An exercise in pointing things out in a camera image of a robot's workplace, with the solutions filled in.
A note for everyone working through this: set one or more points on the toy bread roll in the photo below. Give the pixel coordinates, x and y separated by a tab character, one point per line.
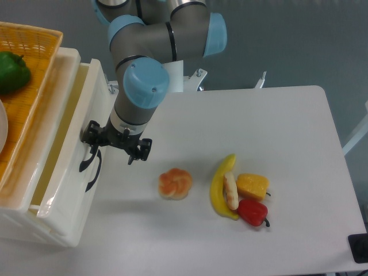
175	184

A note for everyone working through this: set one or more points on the black lower drawer handle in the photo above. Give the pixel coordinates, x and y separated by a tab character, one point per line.
93	181

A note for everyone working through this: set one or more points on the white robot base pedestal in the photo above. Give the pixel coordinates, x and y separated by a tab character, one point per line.
175	72

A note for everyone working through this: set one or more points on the white plate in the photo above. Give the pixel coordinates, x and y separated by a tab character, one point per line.
4	126

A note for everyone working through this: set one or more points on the black drawer handle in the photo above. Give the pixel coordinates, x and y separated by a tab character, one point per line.
89	161
93	181

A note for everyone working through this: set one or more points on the black device at edge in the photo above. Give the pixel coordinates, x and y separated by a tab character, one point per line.
358	246

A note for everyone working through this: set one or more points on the white drawer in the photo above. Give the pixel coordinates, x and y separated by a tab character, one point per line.
60	203

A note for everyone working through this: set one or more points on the white frame bracket right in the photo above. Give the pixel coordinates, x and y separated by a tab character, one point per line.
261	81

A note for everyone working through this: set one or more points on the yellow toy banana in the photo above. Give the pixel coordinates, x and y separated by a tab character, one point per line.
216	189

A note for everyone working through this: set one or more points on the white plastic drawer cabinet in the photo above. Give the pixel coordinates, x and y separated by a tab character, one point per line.
17	221

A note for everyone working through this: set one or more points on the orange woven basket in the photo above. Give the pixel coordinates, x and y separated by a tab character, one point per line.
39	47

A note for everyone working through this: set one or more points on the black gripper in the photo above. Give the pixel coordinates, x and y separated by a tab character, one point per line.
96	136

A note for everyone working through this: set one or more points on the toy baguette stick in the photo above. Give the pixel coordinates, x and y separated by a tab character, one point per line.
231	193

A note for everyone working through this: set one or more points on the green toy bell pepper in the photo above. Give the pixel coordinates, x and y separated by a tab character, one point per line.
14	72

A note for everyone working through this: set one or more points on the red toy bell pepper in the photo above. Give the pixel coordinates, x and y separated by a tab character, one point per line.
253	212

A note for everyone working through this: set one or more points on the black top drawer handle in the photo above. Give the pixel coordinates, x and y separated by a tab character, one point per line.
89	161

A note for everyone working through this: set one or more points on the yellow toy bell pepper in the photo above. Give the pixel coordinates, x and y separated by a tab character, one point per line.
252	186

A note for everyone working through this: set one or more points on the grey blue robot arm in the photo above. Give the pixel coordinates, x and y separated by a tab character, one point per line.
142	37

